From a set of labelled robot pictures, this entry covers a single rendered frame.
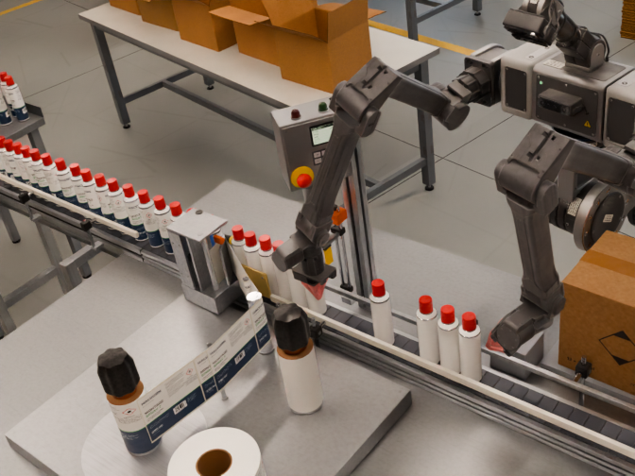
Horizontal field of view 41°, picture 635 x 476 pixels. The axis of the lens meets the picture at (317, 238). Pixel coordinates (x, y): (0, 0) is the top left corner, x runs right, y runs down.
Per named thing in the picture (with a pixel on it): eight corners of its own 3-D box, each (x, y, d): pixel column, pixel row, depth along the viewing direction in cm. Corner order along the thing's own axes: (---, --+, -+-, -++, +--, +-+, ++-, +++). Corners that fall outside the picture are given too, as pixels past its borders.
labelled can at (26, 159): (41, 191, 315) (22, 143, 303) (52, 192, 313) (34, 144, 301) (33, 198, 311) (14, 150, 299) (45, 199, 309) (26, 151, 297)
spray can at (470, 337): (456, 380, 208) (453, 318, 197) (467, 367, 211) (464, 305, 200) (474, 388, 205) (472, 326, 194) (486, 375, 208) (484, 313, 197)
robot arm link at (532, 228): (559, 176, 144) (509, 150, 151) (538, 197, 143) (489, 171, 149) (573, 303, 177) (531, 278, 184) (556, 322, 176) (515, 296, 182)
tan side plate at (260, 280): (245, 288, 247) (239, 264, 242) (247, 287, 248) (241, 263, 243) (270, 299, 242) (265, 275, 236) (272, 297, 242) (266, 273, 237)
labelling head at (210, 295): (185, 299, 249) (163, 229, 234) (215, 275, 257) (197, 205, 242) (218, 314, 241) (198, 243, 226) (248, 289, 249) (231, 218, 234)
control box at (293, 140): (282, 175, 221) (269, 110, 210) (343, 159, 223) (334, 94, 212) (291, 194, 213) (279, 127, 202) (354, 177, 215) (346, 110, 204)
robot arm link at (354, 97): (398, 73, 171) (365, 44, 175) (358, 127, 175) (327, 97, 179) (474, 108, 209) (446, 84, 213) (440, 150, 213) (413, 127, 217)
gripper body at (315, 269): (321, 287, 212) (317, 263, 207) (292, 275, 218) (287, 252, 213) (337, 273, 215) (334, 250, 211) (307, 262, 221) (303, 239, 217)
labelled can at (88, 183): (112, 218, 292) (95, 168, 280) (101, 226, 289) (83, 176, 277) (102, 214, 295) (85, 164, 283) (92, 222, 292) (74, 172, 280)
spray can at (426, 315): (416, 362, 215) (410, 301, 203) (427, 349, 218) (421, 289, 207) (433, 369, 212) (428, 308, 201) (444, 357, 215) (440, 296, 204)
